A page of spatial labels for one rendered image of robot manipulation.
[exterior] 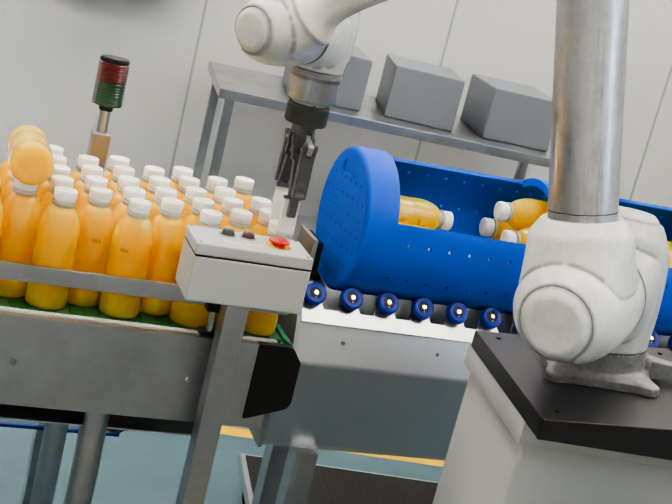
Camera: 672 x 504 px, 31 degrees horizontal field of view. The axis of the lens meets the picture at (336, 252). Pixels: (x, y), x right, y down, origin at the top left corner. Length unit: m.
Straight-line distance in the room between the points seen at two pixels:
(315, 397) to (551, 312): 0.79
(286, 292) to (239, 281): 0.08
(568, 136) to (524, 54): 4.28
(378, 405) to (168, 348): 0.50
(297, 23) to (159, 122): 3.88
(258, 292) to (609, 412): 0.59
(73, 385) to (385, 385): 0.62
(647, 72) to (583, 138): 4.53
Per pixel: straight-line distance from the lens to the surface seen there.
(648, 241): 1.92
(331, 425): 2.43
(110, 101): 2.56
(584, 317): 1.69
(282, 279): 2.00
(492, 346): 2.04
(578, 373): 1.95
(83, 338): 2.10
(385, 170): 2.29
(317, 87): 2.07
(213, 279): 1.98
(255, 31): 1.89
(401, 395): 2.41
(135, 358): 2.13
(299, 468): 2.46
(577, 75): 1.72
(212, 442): 2.13
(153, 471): 3.63
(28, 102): 5.76
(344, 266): 2.30
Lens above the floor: 1.64
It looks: 15 degrees down
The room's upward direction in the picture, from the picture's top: 14 degrees clockwise
